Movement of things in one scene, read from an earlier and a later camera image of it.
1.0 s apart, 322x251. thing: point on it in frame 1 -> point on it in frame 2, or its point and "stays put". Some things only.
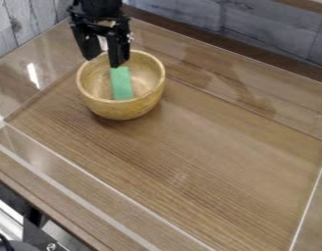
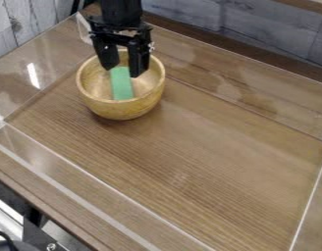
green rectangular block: [122, 86] stays put
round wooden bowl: [94, 81] stays put
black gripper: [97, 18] -> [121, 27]
